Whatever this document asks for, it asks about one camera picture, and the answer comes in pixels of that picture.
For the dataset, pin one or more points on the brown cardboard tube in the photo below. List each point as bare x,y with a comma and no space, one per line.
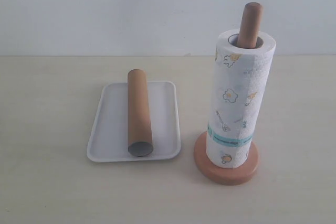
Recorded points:
140,141

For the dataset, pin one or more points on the printed white paper towel roll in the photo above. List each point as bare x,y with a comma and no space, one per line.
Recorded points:
240,77

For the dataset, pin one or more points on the wooden paper towel holder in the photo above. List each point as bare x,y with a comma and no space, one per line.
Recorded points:
247,39

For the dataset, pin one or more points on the white rectangular tray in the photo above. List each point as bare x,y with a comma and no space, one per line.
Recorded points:
109,135

